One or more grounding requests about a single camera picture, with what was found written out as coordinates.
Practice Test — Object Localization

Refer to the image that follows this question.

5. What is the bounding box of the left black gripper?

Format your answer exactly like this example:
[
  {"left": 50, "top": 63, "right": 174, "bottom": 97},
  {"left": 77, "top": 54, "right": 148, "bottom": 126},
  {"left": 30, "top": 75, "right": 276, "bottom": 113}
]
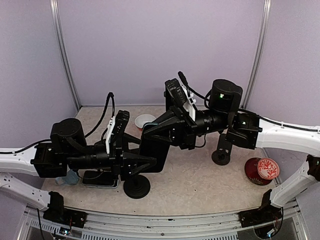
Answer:
[{"left": 65, "top": 132, "right": 157, "bottom": 182}]

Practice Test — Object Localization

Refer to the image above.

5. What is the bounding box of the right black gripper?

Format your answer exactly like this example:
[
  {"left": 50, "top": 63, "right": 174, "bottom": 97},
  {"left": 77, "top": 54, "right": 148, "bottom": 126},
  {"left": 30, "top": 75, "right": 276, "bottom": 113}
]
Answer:
[{"left": 142, "top": 103, "right": 232, "bottom": 150}]

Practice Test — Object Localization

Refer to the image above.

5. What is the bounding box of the black phone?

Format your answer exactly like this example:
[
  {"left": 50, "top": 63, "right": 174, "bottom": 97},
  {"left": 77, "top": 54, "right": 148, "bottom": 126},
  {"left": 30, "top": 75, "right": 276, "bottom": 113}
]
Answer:
[
  {"left": 82, "top": 170, "right": 119, "bottom": 188},
  {"left": 139, "top": 122, "right": 170, "bottom": 173}
]

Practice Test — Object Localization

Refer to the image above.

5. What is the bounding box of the black pole phone stand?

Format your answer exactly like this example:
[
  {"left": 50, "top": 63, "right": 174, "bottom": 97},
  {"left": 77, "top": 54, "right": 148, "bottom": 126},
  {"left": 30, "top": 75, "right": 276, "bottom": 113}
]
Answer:
[
  {"left": 163, "top": 91, "right": 171, "bottom": 111},
  {"left": 123, "top": 174, "right": 151, "bottom": 199}
]

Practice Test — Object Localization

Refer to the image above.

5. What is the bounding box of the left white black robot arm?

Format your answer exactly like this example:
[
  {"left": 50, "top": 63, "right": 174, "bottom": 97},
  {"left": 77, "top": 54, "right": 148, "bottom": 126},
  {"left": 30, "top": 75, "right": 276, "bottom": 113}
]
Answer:
[{"left": 0, "top": 118, "right": 157, "bottom": 223}]

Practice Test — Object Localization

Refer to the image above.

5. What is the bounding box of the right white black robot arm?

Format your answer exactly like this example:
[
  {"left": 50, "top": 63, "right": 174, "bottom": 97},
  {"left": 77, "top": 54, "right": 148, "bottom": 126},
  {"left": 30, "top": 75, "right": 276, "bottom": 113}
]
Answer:
[{"left": 139, "top": 77, "right": 320, "bottom": 222}]

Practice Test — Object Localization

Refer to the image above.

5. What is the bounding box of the right flat black phone stand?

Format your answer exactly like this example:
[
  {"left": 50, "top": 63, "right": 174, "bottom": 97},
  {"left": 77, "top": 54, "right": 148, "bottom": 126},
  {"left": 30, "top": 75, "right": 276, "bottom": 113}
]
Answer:
[{"left": 211, "top": 133, "right": 233, "bottom": 166}]

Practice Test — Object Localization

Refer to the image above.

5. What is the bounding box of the orange white bowl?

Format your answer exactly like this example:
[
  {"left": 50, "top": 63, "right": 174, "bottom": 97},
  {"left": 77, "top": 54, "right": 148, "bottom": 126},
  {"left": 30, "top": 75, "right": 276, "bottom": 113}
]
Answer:
[{"left": 134, "top": 114, "right": 156, "bottom": 130}]

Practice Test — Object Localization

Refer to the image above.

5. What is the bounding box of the light blue mug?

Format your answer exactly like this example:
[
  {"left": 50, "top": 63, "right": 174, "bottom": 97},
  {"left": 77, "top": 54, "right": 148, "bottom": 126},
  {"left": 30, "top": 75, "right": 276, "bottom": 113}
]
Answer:
[{"left": 55, "top": 170, "right": 80, "bottom": 186}]

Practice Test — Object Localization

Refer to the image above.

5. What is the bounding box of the dark red saucer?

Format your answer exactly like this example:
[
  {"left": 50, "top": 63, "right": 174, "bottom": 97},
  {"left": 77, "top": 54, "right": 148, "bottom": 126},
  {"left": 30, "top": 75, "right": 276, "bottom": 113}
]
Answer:
[{"left": 244, "top": 157, "right": 272, "bottom": 186}]

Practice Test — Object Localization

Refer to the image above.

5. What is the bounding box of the red patterned bowl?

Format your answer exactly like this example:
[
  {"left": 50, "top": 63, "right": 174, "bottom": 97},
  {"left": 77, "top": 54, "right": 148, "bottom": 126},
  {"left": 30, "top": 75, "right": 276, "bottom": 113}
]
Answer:
[{"left": 257, "top": 158, "right": 280, "bottom": 180}]

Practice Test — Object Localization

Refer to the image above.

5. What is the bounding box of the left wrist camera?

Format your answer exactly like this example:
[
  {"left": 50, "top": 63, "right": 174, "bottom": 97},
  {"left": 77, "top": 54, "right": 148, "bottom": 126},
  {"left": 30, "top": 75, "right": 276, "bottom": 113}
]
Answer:
[{"left": 105, "top": 110, "right": 130, "bottom": 154}]

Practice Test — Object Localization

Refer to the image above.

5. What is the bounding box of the right aluminium frame post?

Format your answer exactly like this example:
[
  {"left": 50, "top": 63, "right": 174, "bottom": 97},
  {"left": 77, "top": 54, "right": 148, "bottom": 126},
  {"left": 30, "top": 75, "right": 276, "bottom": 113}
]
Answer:
[{"left": 241, "top": 0, "right": 272, "bottom": 109}]

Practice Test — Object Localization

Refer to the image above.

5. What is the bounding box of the aluminium frame post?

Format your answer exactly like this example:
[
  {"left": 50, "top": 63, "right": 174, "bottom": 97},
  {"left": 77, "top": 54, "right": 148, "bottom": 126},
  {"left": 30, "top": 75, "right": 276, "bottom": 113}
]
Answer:
[
  {"left": 49, "top": 0, "right": 82, "bottom": 112},
  {"left": 241, "top": 0, "right": 272, "bottom": 109}
]

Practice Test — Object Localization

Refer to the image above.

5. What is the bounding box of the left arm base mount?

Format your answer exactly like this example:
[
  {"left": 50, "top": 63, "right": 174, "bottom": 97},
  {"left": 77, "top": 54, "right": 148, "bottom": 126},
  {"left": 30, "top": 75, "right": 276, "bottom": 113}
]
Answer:
[{"left": 43, "top": 191, "right": 88, "bottom": 229}]

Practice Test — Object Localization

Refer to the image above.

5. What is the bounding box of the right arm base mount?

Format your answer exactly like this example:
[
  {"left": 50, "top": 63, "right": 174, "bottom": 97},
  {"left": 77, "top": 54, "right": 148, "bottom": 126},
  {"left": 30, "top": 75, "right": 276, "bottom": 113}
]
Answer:
[{"left": 238, "top": 189, "right": 284, "bottom": 228}]

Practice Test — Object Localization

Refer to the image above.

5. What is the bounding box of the left aluminium frame post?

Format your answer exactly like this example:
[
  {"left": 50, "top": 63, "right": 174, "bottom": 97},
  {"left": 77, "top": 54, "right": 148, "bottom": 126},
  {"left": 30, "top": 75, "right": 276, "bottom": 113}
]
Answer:
[{"left": 49, "top": 0, "right": 82, "bottom": 112}]

